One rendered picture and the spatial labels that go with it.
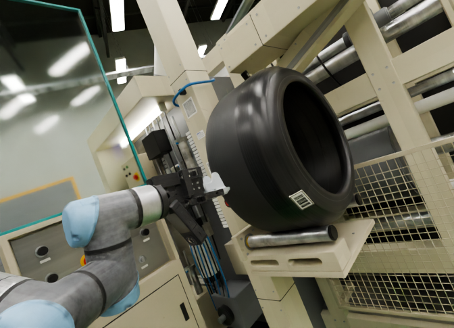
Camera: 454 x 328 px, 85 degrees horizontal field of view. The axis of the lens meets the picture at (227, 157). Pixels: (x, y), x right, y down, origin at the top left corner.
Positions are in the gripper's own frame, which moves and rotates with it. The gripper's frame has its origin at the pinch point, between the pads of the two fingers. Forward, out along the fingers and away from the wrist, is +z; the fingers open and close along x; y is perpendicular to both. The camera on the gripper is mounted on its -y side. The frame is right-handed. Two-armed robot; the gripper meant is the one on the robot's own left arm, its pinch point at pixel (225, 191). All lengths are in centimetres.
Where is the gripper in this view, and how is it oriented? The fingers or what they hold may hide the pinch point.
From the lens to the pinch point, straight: 64.8
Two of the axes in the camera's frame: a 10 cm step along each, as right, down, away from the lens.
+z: 7.0, -1.1, 7.1
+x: -6.5, 3.1, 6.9
